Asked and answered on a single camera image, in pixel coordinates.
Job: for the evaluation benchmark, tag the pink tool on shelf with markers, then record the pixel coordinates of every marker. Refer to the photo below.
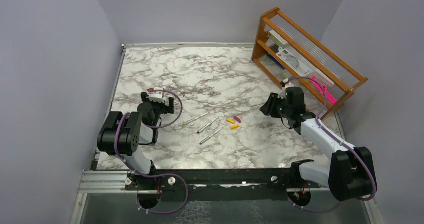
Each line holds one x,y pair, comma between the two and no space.
323,89

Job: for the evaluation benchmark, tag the white device on shelf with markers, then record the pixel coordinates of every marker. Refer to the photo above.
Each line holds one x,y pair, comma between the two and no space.
295,62

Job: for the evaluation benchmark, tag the purple pen cap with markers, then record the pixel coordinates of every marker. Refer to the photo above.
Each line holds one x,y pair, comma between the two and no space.
237,119

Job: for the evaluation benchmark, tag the white green box on shelf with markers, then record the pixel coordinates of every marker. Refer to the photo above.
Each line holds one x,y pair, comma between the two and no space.
278,39

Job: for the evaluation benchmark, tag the silver pen middle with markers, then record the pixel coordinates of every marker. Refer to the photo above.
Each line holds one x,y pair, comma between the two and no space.
207,125

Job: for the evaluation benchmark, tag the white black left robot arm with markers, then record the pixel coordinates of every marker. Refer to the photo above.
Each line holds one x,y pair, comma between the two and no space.
122,134

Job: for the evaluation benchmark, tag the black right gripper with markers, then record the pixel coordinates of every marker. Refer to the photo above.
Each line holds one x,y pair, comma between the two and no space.
269,108

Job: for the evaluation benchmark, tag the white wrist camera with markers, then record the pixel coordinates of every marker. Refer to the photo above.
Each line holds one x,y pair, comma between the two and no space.
284,85
156,94

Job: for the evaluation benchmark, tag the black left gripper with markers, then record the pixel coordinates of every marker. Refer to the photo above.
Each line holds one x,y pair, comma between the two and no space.
165,108

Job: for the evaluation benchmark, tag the aluminium frame rail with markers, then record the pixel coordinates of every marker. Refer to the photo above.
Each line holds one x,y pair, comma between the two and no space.
109,181

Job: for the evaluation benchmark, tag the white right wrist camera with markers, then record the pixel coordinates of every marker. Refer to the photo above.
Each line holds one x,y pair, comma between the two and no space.
284,85

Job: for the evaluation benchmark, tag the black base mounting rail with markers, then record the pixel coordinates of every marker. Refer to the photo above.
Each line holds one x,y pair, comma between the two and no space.
215,184

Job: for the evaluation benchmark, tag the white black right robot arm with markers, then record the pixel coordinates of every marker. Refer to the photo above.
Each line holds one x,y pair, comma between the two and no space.
351,172

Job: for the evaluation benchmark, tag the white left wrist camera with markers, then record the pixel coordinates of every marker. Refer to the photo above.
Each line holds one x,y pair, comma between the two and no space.
156,94

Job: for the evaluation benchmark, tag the yellow pen cap upper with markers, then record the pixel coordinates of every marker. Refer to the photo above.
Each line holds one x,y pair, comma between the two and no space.
230,120

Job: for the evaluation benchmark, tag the wooden shelf rack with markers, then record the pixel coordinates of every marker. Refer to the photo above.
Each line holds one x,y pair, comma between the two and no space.
341,79

